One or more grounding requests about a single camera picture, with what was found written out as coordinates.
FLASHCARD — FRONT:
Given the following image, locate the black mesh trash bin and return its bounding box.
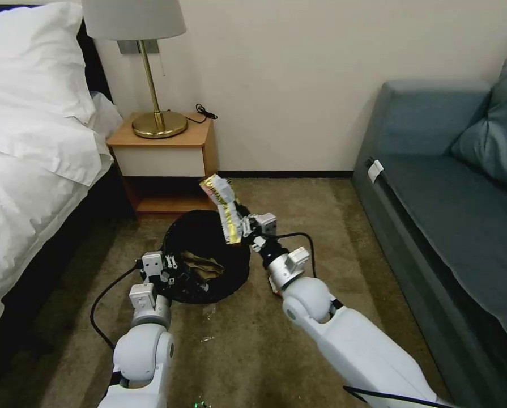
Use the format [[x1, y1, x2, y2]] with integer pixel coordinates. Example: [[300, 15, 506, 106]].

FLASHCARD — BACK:
[[161, 209, 254, 305]]

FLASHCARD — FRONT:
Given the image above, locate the large white pillow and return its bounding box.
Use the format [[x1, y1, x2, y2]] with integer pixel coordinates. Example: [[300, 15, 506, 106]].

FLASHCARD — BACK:
[[0, 0, 97, 125]]

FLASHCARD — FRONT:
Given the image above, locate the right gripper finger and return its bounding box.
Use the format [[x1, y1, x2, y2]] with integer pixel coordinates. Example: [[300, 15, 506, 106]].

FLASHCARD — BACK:
[[234, 199, 259, 225], [235, 220, 259, 240]]

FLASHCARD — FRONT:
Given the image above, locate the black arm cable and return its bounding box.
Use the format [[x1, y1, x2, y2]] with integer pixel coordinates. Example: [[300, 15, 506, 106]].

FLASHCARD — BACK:
[[90, 265, 144, 352], [343, 384, 440, 405]]

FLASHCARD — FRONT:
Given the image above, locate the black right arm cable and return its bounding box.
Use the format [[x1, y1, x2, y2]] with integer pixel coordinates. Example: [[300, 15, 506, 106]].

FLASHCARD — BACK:
[[343, 384, 440, 405]]

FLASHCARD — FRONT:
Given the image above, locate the white duvet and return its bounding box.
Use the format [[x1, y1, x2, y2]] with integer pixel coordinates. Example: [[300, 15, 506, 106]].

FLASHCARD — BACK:
[[0, 101, 115, 329]]

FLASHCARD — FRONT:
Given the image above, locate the brass table lamp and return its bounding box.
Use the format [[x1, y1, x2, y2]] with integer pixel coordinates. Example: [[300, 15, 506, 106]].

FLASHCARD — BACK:
[[80, 0, 189, 139]]

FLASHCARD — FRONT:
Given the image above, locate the blue grey cushion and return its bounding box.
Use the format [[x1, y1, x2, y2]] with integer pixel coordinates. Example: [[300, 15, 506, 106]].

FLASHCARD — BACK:
[[450, 58, 507, 191]]

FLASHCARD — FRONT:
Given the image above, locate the white sofa tag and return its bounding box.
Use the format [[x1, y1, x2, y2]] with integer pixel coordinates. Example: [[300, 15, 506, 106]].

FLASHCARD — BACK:
[[365, 158, 385, 184]]

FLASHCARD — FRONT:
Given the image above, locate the black bed frame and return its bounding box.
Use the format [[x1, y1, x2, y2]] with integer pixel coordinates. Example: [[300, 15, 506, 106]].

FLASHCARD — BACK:
[[0, 18, 138, 408]]

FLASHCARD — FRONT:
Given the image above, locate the crumpled brown paper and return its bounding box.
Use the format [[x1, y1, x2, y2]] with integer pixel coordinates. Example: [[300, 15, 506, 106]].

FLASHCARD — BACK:
[[181, 250, 225, 283]]

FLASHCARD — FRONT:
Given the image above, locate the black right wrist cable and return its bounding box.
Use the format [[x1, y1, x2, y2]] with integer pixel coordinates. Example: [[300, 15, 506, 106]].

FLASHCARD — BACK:
[[259, 231, 317, 279]]

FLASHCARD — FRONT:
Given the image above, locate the wooden nightstand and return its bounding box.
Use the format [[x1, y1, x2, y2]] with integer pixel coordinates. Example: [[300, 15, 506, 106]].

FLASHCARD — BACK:
[[106, 111, 218, 216]]

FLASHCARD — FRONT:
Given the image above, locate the gold silver snack wrapper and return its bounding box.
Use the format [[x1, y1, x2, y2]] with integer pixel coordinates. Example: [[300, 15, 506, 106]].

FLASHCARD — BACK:
[[197, 173, 244, 247]]

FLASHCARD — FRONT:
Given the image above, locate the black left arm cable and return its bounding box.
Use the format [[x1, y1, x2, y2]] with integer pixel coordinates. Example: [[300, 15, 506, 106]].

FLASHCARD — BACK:
[[90, 265, 144, 352]]

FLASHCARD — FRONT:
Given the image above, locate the thin black charger cable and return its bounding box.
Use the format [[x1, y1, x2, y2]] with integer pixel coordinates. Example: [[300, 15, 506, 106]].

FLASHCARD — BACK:
[[186, 103, 218, 125]]

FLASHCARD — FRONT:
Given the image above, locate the grey wall switch plate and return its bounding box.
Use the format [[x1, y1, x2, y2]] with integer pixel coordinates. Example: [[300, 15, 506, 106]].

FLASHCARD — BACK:
[[117, 40, 160, 56]]

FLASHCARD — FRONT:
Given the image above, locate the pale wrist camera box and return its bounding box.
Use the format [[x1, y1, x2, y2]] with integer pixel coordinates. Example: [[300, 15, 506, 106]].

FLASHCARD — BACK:
[[142, 251, 168, 283], [256, 213, 278, 235]]

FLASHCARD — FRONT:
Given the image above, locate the blue grey sofa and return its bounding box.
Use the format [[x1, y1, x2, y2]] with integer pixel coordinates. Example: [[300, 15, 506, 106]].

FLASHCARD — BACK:
[[350, 79, 507, 408]]

